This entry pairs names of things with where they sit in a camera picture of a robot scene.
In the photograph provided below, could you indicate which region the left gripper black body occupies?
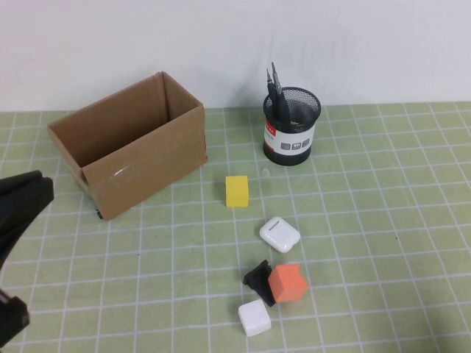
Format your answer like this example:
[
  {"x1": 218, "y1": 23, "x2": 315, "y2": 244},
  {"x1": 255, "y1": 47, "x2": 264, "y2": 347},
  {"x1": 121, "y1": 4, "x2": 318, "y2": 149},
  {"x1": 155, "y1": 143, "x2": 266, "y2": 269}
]
[{"x1": 0, "y1": 289, "x2": 31, "y2": 347}]

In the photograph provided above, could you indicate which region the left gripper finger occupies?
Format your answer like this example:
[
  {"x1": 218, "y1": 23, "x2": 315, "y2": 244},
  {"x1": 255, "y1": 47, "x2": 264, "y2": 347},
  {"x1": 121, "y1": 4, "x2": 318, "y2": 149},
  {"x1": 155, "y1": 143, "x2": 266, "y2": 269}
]
[
  {"x1": 0, "y1": 176, "x2": 55, "y2": 274},
  {"x1": 0, "y1": 170, "x2": 44, "y2": 196}
]

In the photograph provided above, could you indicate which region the open cardboard box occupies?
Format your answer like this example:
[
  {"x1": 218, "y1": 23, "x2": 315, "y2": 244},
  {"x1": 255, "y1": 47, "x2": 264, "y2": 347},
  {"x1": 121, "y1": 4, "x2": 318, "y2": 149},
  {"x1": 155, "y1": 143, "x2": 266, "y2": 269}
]
[{"x1": 46, "y1": 71, "x2": 208, "y2": 221}]

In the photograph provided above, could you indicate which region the yellow foam block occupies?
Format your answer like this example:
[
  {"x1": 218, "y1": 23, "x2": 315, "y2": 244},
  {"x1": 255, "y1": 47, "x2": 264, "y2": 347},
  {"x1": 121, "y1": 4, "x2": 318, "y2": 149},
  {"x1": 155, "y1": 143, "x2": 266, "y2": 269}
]
[{"x1": 224, "y1": 175, "x2": 250, "y2": 209}]

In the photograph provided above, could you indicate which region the white foam block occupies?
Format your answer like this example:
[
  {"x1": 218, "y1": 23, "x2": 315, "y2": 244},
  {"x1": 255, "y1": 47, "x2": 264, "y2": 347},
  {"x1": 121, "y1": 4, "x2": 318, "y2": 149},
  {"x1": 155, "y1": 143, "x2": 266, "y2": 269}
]
[{"x1": 238, "y1": 299, "x2": 272, "y2": 338}]

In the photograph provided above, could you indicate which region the white earbuds case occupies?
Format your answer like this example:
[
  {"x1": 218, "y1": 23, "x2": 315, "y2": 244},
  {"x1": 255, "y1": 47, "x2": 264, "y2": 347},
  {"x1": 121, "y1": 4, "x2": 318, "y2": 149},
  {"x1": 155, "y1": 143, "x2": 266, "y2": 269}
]
[{"x1": 258, "y1": 216, "x2": 300, "y2": 254}]

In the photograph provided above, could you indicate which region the black mesh pen holder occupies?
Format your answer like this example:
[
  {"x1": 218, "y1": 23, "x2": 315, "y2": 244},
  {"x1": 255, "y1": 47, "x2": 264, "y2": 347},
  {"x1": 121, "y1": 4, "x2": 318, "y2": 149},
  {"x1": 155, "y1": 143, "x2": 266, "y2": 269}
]
[{"x1": 261, "y1": 87, "x2": 322, "y2": 167}]

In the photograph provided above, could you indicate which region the orange foam block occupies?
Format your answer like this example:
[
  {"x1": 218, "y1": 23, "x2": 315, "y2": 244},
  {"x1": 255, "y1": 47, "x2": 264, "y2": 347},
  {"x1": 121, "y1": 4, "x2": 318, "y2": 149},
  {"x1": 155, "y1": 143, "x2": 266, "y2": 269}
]
[{"x1": 267, "y1": 263, "x2": 308, "y2": 304}]

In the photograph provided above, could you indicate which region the green grid table mat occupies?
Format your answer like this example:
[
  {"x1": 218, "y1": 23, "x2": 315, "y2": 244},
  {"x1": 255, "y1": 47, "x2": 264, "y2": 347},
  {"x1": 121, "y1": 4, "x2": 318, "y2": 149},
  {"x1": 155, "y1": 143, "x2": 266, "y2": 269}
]
[{"x1": 0, "y1": 101, "x2": 471, "y2": 353}]

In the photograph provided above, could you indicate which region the black plastic bracket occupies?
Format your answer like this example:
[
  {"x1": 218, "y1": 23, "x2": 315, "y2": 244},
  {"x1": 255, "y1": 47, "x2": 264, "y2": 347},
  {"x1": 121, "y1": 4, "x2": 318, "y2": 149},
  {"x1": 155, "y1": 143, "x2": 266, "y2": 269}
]
[{"x1": 241, "y1": 260, "x2": 277, "y2": 308}]

